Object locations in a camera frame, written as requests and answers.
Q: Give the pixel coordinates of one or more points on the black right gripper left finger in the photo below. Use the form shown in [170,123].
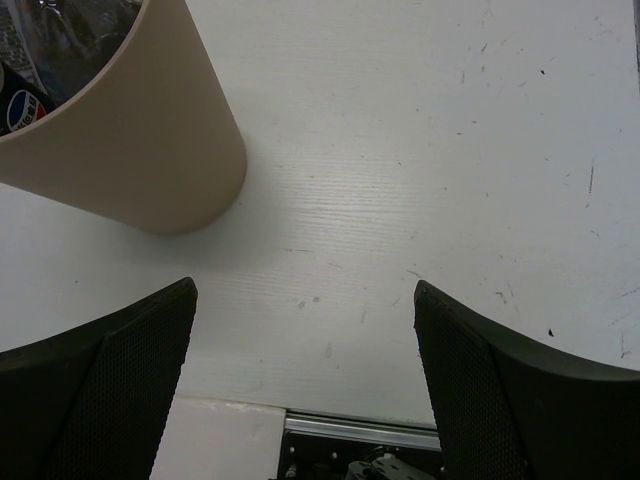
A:
[93,402]

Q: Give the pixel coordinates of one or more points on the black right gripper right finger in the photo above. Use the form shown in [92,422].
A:
[509,407]

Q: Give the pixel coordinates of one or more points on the clear Pepsi bottle black cap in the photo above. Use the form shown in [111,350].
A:
[21,103]

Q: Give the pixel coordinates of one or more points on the beige plastic waste bin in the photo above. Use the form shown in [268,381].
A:
[150,141]

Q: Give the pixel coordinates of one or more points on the aluminium front rail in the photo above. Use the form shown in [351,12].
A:
[365,431]

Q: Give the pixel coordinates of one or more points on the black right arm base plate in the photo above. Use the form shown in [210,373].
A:
[305,456]

